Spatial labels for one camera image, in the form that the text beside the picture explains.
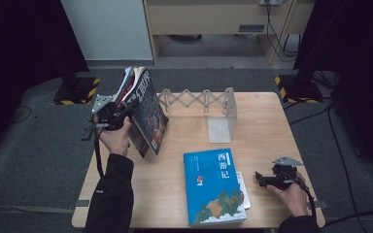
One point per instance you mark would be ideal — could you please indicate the black curtain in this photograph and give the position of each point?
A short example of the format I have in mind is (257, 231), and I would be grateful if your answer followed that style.
(19, 48)
(362, 48)

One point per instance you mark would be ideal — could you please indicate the white power strip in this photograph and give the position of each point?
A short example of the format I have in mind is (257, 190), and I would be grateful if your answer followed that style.
(270, 2)

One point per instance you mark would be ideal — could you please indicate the extendable grey metal book rack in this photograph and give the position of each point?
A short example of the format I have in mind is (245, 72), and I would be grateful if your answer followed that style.
(220, 129)

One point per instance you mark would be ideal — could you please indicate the white caterpillar picture book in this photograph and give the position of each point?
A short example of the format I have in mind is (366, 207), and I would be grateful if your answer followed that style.
(243, 191)

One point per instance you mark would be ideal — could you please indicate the grey tape strip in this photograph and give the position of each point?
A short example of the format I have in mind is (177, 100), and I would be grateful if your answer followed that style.
(320, 204)
(81, 203)

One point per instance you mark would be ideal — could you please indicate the thick blue book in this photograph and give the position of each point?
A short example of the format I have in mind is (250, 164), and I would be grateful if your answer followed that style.
(212, 184)

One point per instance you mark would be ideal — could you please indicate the pale magazine with orange corner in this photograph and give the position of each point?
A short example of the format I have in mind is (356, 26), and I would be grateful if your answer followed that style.
(124, 82)

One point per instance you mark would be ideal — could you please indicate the dark illustrated magazine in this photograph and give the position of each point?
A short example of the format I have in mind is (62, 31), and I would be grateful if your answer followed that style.
(150, 116)

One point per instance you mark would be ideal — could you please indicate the person's right hand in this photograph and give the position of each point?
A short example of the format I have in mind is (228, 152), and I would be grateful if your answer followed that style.
(294, 199)

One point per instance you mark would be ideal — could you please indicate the red-edged magazine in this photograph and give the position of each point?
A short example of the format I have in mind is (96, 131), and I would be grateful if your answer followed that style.
(139, 142)

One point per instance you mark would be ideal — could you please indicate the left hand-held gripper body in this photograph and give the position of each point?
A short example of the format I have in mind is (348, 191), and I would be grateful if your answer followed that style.
(110, 115)

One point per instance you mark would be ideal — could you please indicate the black stand with striped base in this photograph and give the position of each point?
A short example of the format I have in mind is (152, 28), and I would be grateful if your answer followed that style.
(299, 89)
(77, 92)

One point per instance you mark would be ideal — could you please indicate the beige wooden desk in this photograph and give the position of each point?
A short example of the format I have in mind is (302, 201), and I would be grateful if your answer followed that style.
(207, 16)

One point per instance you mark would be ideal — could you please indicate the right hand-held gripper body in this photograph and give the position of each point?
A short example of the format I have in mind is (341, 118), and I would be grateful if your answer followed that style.
(285, 176)

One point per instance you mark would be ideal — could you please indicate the white panel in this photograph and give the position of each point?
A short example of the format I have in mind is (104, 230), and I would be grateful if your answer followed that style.
(107, 29)

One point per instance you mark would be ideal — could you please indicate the person's left hand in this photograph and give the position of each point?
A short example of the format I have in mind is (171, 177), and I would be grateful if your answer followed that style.
(116, 142)

